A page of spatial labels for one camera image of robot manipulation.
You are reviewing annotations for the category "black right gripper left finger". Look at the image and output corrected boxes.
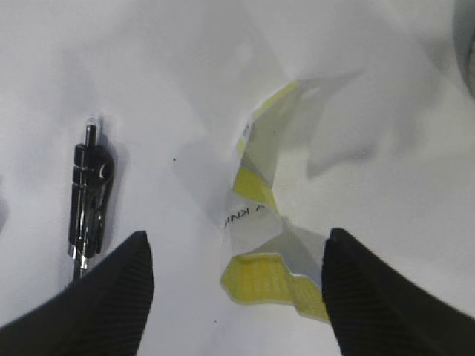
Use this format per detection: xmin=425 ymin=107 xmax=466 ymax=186
xmin=1 ymin=231 xmax=154 ymax=355

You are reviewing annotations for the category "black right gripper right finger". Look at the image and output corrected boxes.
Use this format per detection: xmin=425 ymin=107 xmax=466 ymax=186
xmin=321 ymin=228 xmax=474 ymax=355

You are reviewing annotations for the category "black right pen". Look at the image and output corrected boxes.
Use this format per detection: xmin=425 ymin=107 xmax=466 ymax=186
xmin=68 ymin=118 xmax=115 ymax=281

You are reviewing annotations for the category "yellow white paper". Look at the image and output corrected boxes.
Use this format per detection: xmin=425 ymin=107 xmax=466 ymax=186
xmin=220 ymin=80 xmax=330 ymax=323

